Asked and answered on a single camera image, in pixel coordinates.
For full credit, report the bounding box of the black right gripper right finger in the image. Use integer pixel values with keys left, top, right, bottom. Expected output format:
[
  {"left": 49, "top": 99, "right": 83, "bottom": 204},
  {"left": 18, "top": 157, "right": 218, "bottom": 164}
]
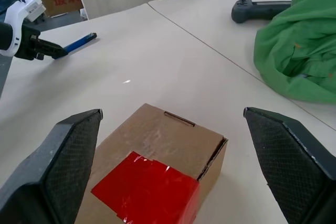
[{"left": 243, "top": 106, "right": 336, "bottom": 224}]

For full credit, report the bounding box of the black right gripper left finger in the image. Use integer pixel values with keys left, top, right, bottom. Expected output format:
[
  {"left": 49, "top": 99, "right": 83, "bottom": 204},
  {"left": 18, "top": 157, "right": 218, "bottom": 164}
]
[{"left": 0, "top": 108, "right": 103, "bottom": 224}]

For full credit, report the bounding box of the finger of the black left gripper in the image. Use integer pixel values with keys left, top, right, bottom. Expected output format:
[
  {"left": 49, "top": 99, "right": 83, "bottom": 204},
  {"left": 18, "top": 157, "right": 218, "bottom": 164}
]
[
  {"left": 31, "top": 37, "right": 69, "bottom": 57},
  {"left": 36, "top": 48, "right": 64, "bottom": 60}
]

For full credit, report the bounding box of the blue cutter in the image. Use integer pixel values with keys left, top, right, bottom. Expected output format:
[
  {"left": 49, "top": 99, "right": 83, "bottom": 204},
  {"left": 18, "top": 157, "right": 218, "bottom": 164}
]
[{"left": 62, "top": 32, "right": 98, "bottom": 55}]

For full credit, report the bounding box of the red tape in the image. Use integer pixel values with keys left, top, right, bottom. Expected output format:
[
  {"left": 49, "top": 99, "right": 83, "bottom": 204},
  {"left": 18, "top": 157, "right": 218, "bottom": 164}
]
[{"left": 90, "top": 151, "right": 201, "bottom": 224}]

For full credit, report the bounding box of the brown cardboard box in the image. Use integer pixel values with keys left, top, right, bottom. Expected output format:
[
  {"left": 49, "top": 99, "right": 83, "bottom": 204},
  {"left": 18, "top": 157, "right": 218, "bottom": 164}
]
[{"left": 75, "top": 103, "right": 228, "bottom": 224}]

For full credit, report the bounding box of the green cloth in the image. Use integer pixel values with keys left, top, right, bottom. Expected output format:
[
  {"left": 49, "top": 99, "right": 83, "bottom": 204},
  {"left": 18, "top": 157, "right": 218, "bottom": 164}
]
[{"left": 253, "top": 0, "right": 336, "bottom": 104}]

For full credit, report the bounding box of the grey remote controller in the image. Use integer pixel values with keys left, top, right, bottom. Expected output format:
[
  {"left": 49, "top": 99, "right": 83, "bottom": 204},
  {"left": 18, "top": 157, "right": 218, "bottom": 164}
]
[{"left": 230, "top": 0, "right": 293, "bottom": 24}]

